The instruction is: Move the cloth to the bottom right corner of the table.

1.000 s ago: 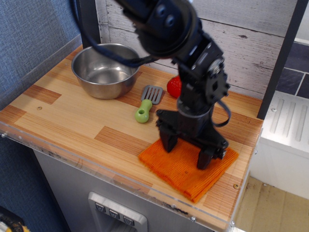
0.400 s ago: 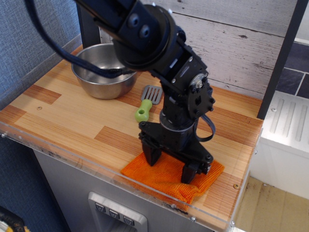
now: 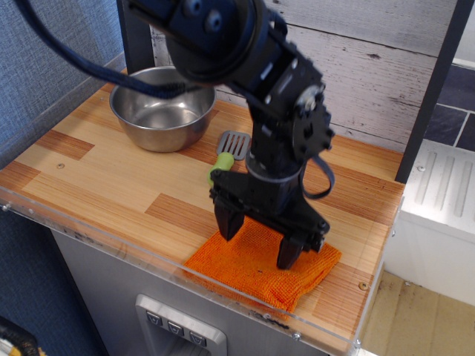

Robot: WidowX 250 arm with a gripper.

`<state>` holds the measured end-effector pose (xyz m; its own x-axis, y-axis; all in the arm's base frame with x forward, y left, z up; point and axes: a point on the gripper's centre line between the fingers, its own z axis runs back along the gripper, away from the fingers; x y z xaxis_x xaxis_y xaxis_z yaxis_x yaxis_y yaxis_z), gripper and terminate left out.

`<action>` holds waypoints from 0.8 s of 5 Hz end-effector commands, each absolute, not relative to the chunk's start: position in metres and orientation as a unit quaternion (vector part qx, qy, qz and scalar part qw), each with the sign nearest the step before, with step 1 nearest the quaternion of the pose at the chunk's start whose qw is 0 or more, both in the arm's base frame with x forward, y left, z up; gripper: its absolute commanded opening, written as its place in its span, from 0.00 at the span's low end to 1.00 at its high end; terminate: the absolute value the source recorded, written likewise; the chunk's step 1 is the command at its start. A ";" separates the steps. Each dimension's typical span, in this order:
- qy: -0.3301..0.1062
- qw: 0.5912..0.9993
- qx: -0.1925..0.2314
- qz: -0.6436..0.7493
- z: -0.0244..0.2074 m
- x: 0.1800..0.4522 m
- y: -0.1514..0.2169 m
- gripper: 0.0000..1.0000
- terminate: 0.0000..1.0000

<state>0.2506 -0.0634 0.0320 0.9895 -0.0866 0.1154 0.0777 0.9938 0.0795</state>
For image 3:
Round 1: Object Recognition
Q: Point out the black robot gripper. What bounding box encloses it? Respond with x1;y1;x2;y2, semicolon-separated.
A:
210;170;330;270

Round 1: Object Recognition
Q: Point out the orange cloth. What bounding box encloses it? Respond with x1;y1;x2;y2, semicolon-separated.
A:
185;217;341;313

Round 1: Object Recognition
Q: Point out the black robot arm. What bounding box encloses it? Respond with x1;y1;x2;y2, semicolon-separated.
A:
128;1;334;269

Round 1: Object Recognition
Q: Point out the clear acrylic table edge guard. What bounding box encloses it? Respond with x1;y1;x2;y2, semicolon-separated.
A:
1;188;362;355

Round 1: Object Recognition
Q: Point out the silver toy fridge dispenser panel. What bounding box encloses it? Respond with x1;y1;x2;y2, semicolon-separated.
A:
135;294;228;355

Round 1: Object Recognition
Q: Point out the stainless steel bowl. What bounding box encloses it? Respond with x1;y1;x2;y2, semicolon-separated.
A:
109;86;217;153

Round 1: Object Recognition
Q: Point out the yellow black object bottom corner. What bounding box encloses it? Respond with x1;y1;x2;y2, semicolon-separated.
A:
1;326;45;356

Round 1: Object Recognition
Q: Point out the green handled grey toy spatula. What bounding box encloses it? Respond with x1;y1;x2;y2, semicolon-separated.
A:
207;131;251;187

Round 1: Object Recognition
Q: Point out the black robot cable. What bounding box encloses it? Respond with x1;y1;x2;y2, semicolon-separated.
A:
13;0;337;200

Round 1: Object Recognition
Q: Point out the dark right frame post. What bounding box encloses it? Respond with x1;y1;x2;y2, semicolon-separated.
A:
395;0;474;184

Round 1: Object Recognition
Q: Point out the dark frame post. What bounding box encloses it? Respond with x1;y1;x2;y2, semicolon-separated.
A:
116;0;154;74
395;0;474;184

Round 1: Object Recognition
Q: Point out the dark left frame post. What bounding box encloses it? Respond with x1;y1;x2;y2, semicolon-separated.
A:
116;0;154;74

